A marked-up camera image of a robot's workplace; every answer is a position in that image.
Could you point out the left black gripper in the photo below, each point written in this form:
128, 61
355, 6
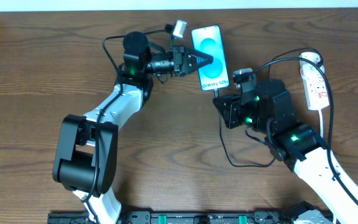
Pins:
179, 60

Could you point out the white USB charger adapter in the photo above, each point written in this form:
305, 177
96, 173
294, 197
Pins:
313, 57

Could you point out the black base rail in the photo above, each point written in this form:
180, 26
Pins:
145, 217

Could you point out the blue Galaxy smartphone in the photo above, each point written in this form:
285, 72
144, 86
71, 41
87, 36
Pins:
213, 74

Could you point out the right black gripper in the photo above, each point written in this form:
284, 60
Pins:
229, 111

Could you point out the white power strip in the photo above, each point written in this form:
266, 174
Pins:
315, 88

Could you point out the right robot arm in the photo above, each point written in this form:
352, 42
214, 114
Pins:
267, 108

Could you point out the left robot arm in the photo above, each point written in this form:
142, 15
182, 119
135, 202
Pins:
86, 157

